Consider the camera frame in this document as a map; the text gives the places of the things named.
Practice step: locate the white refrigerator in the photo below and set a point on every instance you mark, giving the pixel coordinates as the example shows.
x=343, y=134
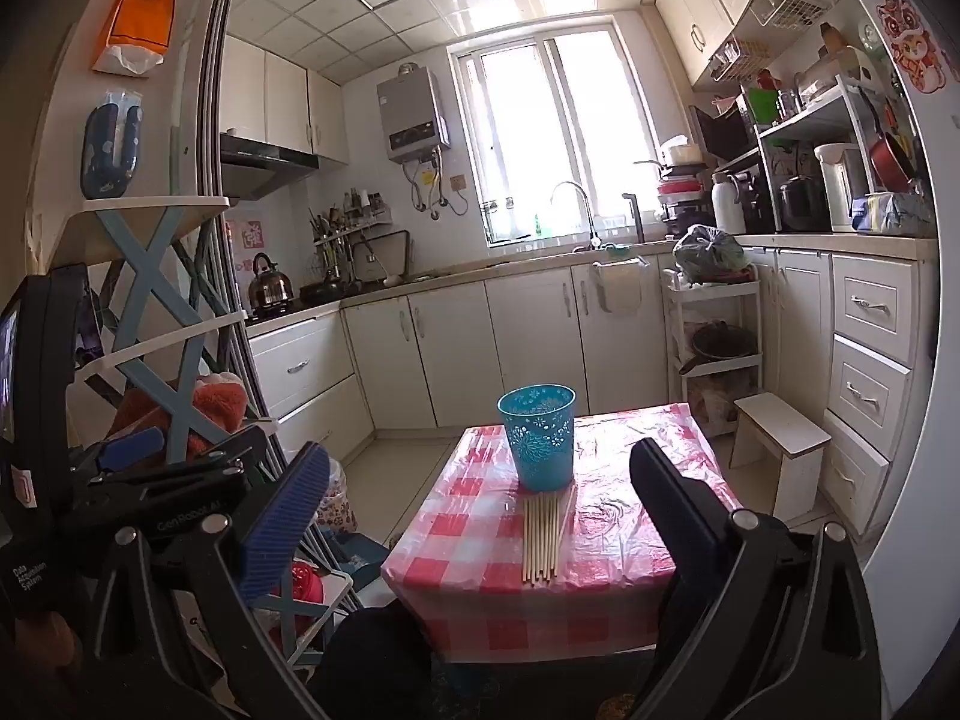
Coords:
x=911, y=427

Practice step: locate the orange plush towel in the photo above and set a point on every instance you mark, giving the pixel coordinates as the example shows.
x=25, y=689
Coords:
x=214, y=409

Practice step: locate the blue wrapped package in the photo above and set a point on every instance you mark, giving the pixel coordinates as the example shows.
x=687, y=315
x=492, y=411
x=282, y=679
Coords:
x=892, y=214

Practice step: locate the white shelf with blue braces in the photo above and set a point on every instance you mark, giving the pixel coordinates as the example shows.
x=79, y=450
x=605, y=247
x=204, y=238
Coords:
x=150, y=255

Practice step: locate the cartoon tiger sticker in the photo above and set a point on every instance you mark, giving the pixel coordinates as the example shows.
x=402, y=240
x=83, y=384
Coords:
x=911, y=45

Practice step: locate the white storage cart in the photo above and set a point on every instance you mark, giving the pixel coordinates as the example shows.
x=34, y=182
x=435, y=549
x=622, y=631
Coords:
x=712, y=289

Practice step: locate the white wall cabinets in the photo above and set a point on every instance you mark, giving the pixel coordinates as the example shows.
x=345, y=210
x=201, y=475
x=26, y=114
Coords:
x=697, y=0
x=285, y=105

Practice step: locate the orange paper bag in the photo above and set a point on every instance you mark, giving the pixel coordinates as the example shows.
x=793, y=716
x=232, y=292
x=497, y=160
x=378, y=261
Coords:
x=139, y=15

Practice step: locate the white electric water pot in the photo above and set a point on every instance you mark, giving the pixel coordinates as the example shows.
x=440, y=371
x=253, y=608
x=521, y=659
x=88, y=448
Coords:
x=840, y=187

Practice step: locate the white thermos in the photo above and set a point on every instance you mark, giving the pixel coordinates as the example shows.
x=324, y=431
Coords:
x=727, y=206

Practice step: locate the white wooden stool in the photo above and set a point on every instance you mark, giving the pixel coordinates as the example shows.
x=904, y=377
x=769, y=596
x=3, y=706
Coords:
x=780, y=420

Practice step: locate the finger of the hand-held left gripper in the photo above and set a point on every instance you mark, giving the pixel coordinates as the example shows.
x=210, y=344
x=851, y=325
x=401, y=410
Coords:
x=131, y=450
x=187, y=499

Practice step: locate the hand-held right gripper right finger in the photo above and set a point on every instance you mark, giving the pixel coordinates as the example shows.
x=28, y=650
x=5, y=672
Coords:
x=675, y=510

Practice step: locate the black wok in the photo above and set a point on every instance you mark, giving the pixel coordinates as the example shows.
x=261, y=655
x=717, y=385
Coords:
x=724, y=345

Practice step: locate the row of wooden chopsticks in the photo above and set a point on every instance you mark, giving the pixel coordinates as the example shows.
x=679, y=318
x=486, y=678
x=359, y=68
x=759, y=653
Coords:
x=540, y=540

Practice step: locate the wall utensil rack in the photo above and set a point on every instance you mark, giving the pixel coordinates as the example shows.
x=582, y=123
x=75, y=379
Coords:
x=334, y=236

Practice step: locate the red saucepan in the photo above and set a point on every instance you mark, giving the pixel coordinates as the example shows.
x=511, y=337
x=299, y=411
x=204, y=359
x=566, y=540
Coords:
x=892, y=161

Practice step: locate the white countertop rack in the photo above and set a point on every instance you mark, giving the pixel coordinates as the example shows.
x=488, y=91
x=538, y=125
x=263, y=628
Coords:
x=817, y=116

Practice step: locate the blue perforated plastic bin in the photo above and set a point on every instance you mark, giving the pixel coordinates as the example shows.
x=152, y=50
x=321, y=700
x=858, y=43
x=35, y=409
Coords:
x=536, y=450

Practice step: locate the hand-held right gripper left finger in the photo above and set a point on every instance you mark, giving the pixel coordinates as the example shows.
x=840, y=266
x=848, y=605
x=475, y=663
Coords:
x=289, y=517

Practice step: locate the white base cabinets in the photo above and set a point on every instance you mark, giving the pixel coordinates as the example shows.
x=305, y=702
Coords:
x=525, y=345

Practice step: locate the white framed window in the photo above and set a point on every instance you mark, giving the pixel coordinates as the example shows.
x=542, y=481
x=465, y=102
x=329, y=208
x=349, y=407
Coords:
x=570, y=127

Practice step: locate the red wall sticker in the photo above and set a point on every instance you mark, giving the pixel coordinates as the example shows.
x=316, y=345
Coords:
x=251, y=236

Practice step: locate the red checkered tablecloth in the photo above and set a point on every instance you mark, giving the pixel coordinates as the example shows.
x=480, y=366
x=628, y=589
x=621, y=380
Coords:
x=465, y=540

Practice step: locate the grey wall water heater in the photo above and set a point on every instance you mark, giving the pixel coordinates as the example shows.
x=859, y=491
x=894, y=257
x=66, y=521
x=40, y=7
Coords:
x=412, y=112

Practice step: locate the red plastic container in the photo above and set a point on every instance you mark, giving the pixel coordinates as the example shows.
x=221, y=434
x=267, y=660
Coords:
x=306, y=585

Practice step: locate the black cooking pot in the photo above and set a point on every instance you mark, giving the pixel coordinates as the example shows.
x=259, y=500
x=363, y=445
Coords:
x=802, y=202

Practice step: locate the black frying pan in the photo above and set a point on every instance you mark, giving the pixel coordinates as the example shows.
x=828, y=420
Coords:
x=326, y=291

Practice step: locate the green plastic bag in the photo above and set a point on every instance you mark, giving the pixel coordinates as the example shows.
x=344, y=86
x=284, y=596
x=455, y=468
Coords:
x=709, y=251

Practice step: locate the white tray with black rim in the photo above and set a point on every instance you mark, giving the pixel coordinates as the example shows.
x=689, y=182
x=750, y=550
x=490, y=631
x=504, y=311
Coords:
x=386, y=255

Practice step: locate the black range hood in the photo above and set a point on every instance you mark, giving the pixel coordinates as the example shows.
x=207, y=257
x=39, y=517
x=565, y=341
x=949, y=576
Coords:
x=255, y=165

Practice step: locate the steel kettle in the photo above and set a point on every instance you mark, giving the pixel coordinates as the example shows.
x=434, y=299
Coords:
x=270, y=286

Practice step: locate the curved chrome faucet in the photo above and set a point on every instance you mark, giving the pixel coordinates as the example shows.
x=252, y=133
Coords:
x=594, y=238

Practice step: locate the white hanging towel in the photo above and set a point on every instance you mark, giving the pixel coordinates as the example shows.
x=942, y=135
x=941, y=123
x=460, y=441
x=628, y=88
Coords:
x=621, y=289

